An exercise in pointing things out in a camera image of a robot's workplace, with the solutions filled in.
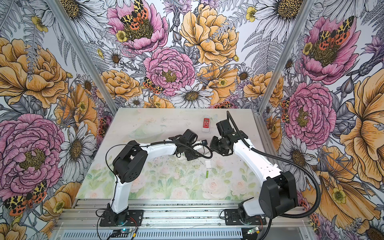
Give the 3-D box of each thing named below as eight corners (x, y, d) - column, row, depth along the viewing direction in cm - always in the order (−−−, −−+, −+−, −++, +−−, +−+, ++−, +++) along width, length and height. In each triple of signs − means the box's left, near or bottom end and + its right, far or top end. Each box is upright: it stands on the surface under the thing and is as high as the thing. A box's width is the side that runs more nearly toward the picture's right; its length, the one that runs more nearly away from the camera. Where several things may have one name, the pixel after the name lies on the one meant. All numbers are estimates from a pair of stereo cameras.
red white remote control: (201, 131, 112) (201, 130, 110) (201, 118, 120) (201, 117, 118) (210, 131, 112) (211, 130, 110) (209, 119, 120) (210, 117, 118)
